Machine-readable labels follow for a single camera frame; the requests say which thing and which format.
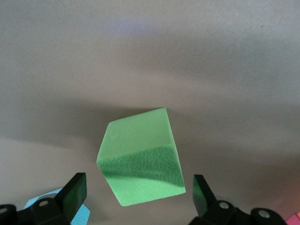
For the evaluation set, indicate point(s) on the green foam cube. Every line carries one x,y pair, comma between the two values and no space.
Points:
140,152

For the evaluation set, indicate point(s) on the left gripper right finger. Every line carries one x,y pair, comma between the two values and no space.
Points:
211,206

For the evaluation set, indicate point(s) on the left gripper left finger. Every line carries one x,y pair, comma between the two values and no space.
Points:
68,204

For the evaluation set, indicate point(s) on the red foam cube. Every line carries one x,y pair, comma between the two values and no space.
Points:
294,220

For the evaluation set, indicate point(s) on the light blue foam cube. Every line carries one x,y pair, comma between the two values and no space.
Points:
80,215

